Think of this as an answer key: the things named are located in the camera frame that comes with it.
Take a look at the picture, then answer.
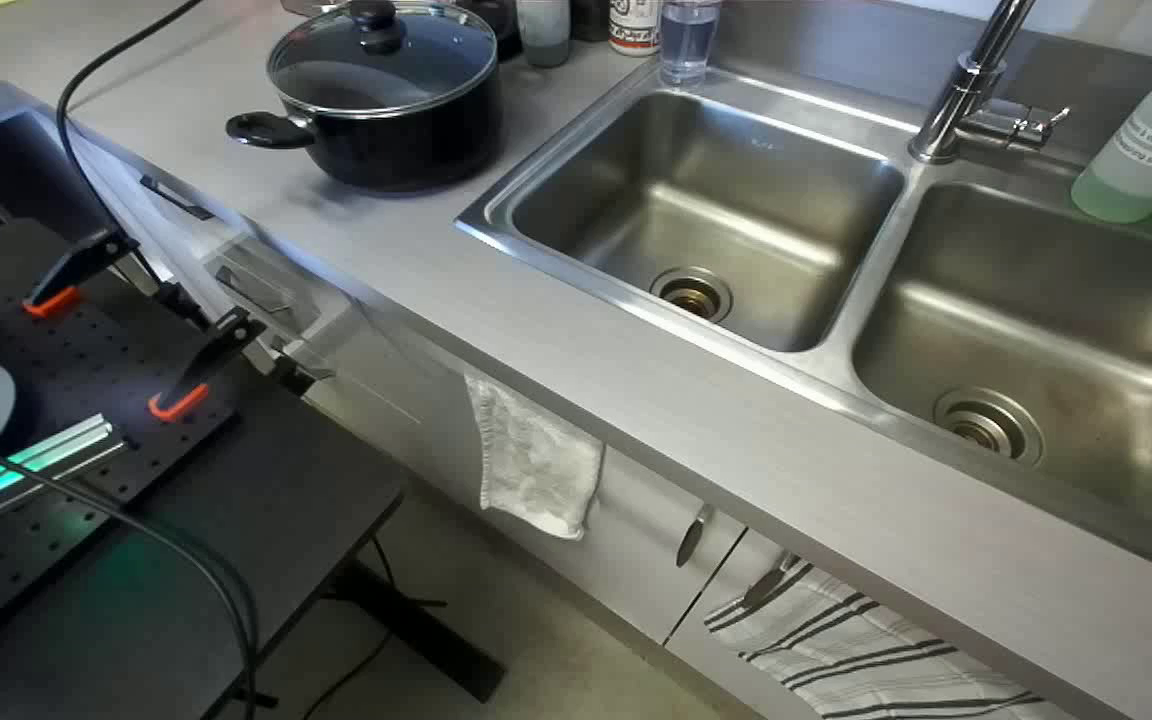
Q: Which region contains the glass pot lid black knob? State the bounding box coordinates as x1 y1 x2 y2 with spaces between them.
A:
269 0 501 120

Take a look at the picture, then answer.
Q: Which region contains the black cooking pot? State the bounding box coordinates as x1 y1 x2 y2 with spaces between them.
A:
223 0 504 191

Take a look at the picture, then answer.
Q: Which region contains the white hanging dish towel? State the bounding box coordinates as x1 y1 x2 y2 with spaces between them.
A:
462 374 601 543

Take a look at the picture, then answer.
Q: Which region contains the stainless steel double sink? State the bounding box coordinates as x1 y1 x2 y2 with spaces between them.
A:
458 67 1152 562

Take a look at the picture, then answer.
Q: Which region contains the grey cup on counter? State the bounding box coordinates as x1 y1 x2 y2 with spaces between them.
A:
514 0 570 67

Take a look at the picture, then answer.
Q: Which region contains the white patterned jar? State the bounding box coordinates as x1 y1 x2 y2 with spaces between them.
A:
608 0 661 58

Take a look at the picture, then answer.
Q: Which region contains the black orange clamp front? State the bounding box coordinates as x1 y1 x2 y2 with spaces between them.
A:
143 310 264 423

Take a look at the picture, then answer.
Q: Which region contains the black orange clamp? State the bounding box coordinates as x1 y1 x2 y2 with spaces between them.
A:
143 310 264 423
20 231 134 322

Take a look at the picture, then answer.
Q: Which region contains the clear plastic water bottle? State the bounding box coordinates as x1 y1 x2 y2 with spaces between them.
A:
661 0 723 81

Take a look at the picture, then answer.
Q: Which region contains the striped hanging dish towel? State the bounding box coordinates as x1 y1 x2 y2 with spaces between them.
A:
698 532 1070 720

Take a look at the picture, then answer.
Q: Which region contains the black perforated robot table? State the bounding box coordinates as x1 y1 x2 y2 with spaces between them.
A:
0 81 408 720

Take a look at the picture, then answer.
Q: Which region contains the chrome sink faucet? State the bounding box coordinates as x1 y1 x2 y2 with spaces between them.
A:
906 0 1066 164

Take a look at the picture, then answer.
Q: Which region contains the black orange clamp rear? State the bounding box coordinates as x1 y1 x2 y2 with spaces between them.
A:
20 231 134 322

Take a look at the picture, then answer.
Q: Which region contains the grey cabinet door with handle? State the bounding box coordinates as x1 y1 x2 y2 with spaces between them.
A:
311 315 738 644

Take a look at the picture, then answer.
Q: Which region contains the black power cable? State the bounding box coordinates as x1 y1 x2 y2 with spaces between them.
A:
52 0 204 231

